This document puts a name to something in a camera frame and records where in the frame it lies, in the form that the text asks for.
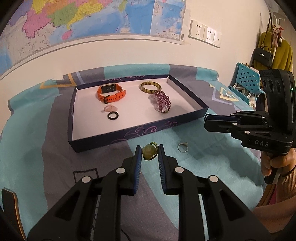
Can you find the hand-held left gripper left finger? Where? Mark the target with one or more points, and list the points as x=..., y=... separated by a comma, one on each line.
x=138, y=166

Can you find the black handbag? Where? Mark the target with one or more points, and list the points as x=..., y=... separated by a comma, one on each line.
x=262, y=56

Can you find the person's right hand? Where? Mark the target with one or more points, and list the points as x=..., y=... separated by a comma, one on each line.
x=284, y=161

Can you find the colourful wall map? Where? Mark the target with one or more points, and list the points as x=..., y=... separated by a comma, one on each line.
x=81, y=16

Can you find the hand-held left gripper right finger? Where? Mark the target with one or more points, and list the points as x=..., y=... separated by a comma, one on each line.
x=161, y=166

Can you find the small plush toy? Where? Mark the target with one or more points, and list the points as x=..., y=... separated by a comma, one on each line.
x=276, y=31

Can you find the mustard yellow coat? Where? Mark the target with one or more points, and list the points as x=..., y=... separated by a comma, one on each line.
x=283, y=55

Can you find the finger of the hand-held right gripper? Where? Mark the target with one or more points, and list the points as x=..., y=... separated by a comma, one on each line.
x=219, y=117
x=219, y=127

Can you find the white wall socket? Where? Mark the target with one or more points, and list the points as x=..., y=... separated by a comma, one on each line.
x=217, y=38
x=196, y=29
x=209, y=33

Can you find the olive green bangle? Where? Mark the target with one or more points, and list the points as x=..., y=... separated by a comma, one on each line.
x=148, y=91

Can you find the blue perforated plastic chair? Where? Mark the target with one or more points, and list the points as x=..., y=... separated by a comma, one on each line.
x=246, y=78

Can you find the person's right forearm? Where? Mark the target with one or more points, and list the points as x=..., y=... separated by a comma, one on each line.
x=285, y=197

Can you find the navy shallow cardboard box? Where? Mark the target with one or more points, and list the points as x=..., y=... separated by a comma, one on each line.
x=92, y=125

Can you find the white coat stand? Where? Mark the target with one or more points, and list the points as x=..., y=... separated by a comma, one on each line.
x=274, y=52

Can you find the teal grey printed blanket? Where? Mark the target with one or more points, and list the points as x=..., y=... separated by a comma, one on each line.
x=57, y=166

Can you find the wooden-edged black board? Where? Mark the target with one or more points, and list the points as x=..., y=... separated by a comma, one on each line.
x=10, y=208

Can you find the orange smartwatch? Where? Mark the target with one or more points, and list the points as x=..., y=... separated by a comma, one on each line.
x=118, y=95

